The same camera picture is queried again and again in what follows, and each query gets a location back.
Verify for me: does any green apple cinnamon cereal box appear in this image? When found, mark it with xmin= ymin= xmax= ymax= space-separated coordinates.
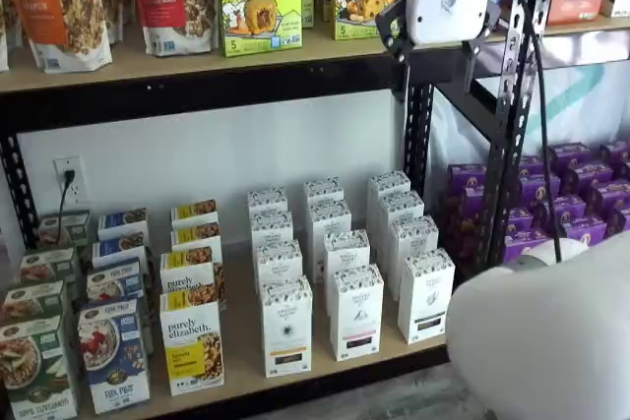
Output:
xmin=19 ymin=245 xmax=81 ymax=293
xmin=0 ymin=314 xmax=81 ymax=420
xmin=2 ymin=279 xmax=69 ymax=329
xmin=36 ymin=210 xmax=93 ymax=253

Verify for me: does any black power plug cord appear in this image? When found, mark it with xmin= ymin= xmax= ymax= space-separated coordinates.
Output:
xmin=54 ymin=168 xmax=79 ymax=244

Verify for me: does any purely elizabeth yellow label box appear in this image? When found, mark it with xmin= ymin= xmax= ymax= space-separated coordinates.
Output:
xmin=159 ymin=246 xmax=228 ymax=312
xmin=170 ymin=221 xmax=224 ymax=257
xmin=159 ymin=286 xmax=226 ymax=397
xmin=170 ymin=199 xmax=220 ymax=230

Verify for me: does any white box yellow strip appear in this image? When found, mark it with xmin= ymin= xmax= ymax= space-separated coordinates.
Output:
xmin=250 ymin=210 xmax=295 ymax=250
xmin=259 ymin=275 xmax=314 ymax=379
xmin=246 ymin=186 xmax=289 ymax=217
xmin=254 ymin=238 xmax=304 ymax=293

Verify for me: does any white wall outlet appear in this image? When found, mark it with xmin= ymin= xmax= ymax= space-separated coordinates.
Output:
xmin=52 ymin=154 xmax=88 ymax=206

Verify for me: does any white box black strip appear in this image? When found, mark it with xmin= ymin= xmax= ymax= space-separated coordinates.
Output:
xmin=366 ymin=169 xmax=412 ymax=224
xmin=397 ymin=247 xmax=457 ymax=346
xmin=386 ymin=215 xmax=441 ymax=301
xmin=377 ymin=189 xmax=426 ymax=244

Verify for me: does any white tarp teal stripe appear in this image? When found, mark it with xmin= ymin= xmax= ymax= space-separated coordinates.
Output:
xmin=432 ymin=29 xmax=630 ymax=170

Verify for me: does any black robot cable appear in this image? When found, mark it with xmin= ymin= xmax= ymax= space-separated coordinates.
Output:
xmin=343 ymin=0 xmax=562 ymax=267

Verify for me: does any granola bag red label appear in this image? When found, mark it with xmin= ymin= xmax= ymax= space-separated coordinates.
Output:
xmin=128 ymin=0 xmax=221 ymax=58

